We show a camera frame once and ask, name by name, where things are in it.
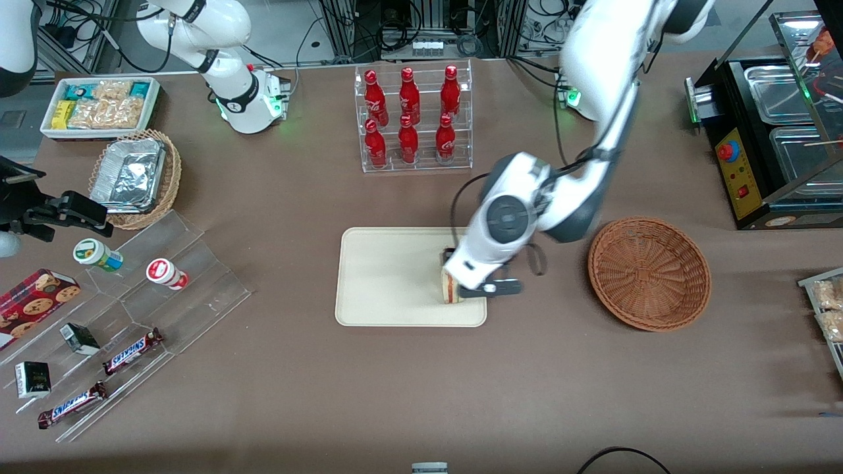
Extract brown wicker basket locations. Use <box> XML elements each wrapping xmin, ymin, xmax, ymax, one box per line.
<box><xmin>588</xmin><ymin>217</ymin><xmax>713</xmax><ymax>332</ymax></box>

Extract cream plastic tray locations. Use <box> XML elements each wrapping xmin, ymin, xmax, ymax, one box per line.
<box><xmin>335</xmin><ymin>227</ymin><xmax>488</xmax><ymax>328</ymax></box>

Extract stack of foil trays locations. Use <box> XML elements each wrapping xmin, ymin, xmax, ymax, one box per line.
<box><xmin>90</xmin><ymin>138</ymin><xmax>167</xmax><ymax>215</ymax></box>

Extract clear acrylic bottle rack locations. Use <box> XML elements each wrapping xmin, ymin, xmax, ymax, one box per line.
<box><xmin>354</xmin><ymin>59</ymin><xmax>474</xmax><ymax>173</ymax></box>

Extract white snack bin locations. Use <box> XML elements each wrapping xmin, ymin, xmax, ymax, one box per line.
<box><xmin>41</xmin><ymin>77</ymin><xmax>161</xmax><ymax>141</ymax></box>

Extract red cola bottle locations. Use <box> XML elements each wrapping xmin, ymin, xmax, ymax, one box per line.
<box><xmin>364</xmin><ymin>69</ymin><xmax>389</xmax><ymax>127</ymax></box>
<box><xmin>364</xmin><ymin>118</ymin><xmax>388</xmax><ymax>169</ymax></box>
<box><xmin>441</xmin><ymin>65</ymin><xmax>462</xmax><ymax>119</ymax></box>
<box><xmin>398</xmin><ymin>115</ymin><xmax>420</xmax><ymax>165</ymax></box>
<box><xmin>398</xmin><ymin>66</ymin><xmax>421</xmax><ymax>124</ymax></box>
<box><xmin>435</xmin><ymin>113</ymin><xmax>456</xmax><ymax>163</ymax></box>

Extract clear acrylic tiered stand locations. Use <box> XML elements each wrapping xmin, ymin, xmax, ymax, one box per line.
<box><xmin>0</xmin><ymin>209</ymin><xmax>252</xmax><ymax>443</ymax></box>

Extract sandwich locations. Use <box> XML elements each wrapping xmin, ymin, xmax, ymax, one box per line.
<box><xmin>440</xmin><ymin>267</ymin><xmax>467</xmax><ymax>305</ymax></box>

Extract clear bag of crackers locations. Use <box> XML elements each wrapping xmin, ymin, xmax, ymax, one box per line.
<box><xmin>68</xmin><ymin>97</ymin><xmax>143</xmax><ymax>130</ymax></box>
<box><xmin>92</xmin><ymin>80</ymin><xmax>134</xmax><ymax>101</ymax></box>

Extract clear bag of snacks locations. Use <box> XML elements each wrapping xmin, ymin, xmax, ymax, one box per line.
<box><xmin>811</xmin><ymin>278</ymin><xmax>843</xmax><ymax>310</ymax></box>
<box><xmin>815</xmin><ymin>309</ymin><xmax>843</xmax><ymax>343</ymax></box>

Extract red-lidded yogurt bottle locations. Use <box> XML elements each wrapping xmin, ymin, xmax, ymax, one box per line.
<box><xmin>146</xmin><ymin>258</ymin><xmax>189</xmax><ymax>291</ymax></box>

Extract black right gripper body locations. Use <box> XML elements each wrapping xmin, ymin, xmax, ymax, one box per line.
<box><xmin>0</xmin><ymin>157</ymin><xmax>47</xmax><ymax>207</ymax></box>

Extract green-lidded white bottle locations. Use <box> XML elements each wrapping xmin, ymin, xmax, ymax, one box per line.
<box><xmin>73</xmin><ymin>238</ymin><xmax>124</xmax><ymax>273</ymax></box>

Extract small dark green carton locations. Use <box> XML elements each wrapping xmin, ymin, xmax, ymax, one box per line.
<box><xmin>15</xmin><ymin>361</ymin><xmax>51</xmax><ymax>400</ymax></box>
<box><xmin>60</xmin><ymin>323</ymin><xmax>101</xmax><ymax>356</ymax></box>

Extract steel food pan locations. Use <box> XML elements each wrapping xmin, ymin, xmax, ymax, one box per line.
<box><xmin>769</xmin><ymin>125</ymin><xmax>843</xmax><ymax>182</ymax></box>
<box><xmin>744</xmin><ymin>65</ymin><xmax>816</xmax><ymax>126</ymax></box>

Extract black food warmer cabinet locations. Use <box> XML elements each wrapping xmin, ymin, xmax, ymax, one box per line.
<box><xmin>685</xmin><ymin>10</ymin><xmax>843</xmax><ymax>230</ymax></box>

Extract black floor cable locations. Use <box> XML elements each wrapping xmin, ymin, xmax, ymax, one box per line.
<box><xmin>578</xmin><ymin>446</ymin><xmax>672</xmax><ymax>474</ymax></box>

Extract Snickers chocolate bar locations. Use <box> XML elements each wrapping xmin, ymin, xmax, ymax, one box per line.
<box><xmin>103</xmin><ymin>328</ymin><xmax>164</xmax><ymax>377</ymax></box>
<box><xmin>38</xmin><ymin>382</ymin><xmax>108</xmax><ymax>430</ymax></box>

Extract red tartan cookie box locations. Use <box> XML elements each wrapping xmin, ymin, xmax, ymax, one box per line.
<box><xmin>0</xmin><ymin>269</ymin><xmax>81</xmax><ymax>351</ymax></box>

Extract metal snack tray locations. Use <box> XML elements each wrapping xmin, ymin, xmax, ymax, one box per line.
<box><xmin>798</xmin><ymin>267</ymin><xmax>843</xmax><ymax>381</ymax></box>

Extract light wicker basket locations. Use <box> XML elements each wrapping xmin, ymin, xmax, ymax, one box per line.
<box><xmin>89</xmin><ymin>129</ymin><xmax>182</xmax><ymax>230</ymax></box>

